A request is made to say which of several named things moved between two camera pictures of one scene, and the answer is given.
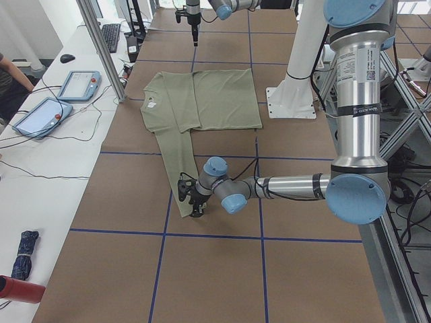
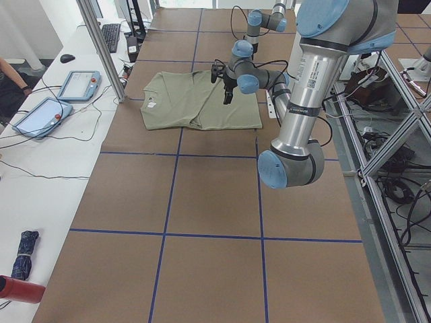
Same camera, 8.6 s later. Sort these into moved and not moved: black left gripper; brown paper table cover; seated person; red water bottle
Moved: black left gripper
Not moved: brown paper table cover; seated person; red water bottle
